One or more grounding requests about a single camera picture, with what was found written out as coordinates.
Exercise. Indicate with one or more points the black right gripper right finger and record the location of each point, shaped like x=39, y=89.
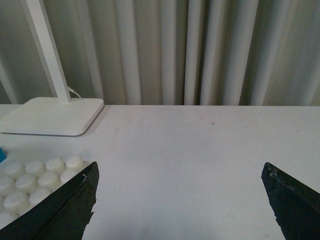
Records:
x=295, y=205

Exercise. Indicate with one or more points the blue three-stud toy block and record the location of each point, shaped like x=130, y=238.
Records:
x=2, y=155

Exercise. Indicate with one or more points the white desk lamp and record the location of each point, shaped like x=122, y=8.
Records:
x=56, y=116

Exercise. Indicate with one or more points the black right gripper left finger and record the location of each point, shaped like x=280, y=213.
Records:
x=63, y=215

